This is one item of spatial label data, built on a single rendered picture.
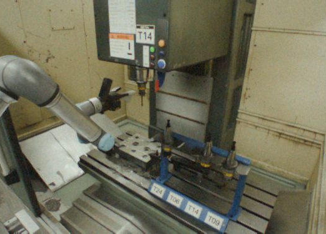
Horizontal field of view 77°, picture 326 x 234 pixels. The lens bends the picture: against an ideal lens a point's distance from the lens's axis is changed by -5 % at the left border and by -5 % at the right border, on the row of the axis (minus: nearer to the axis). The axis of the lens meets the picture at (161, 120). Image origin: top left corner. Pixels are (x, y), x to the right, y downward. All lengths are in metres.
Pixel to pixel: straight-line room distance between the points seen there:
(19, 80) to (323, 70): 1.67
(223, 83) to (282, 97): 0.51
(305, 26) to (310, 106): 0.54
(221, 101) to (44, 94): 1.15
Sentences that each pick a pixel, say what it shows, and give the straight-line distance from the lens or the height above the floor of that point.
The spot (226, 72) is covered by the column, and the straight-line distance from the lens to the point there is 1.50.
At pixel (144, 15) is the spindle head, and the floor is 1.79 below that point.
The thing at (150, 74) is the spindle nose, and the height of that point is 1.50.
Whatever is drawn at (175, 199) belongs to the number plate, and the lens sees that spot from 1.18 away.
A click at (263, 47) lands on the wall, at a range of 1.78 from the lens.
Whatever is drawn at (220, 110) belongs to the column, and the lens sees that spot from 1.58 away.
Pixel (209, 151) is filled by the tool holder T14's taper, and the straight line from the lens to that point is 0.99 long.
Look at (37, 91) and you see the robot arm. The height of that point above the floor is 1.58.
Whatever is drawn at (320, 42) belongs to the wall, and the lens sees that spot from 1.74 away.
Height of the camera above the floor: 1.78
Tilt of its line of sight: 25 degrees down
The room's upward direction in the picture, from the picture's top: 1 degrees clockwise
